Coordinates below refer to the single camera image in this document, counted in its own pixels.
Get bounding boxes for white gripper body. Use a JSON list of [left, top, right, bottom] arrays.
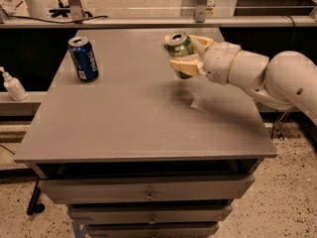
[[202, 42, 241, 85]]

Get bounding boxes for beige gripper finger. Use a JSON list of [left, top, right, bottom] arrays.
[[169, 59, 206, 78], [190, 35, 215, 57]]

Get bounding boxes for green soda can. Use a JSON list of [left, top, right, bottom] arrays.
[[164, 31, 196, 80]]

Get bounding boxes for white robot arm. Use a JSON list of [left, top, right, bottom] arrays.
[[164, 32, 317, 124]]

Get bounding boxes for blue Pepsi can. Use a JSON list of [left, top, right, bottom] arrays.
[[68, 37, 99, 81]]

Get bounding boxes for grey top drawer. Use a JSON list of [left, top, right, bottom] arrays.
[[39, 175, 255, 204]]

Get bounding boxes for grey drawer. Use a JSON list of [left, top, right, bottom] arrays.
[[68, 204, 232, 224], [39, 175, 255, 204], [87, 222, 219, 238]]

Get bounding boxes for white pump bottle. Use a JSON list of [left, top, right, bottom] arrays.
[[0, 66, 28, 101]]

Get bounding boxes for grey middle drawer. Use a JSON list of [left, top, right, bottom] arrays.
[[68, 204, 232, 224]]

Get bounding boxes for grey bottom drawer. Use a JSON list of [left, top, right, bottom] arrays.
[[87, 222, 219, 238]]

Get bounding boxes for black caster leg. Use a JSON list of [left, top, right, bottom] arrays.
[[27, 179, 46, 216]]

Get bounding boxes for black cable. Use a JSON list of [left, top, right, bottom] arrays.
[[11, 14, 110, 25]]

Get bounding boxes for grey metal rail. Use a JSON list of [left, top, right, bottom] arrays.
[[0, 16, 317, 29]]

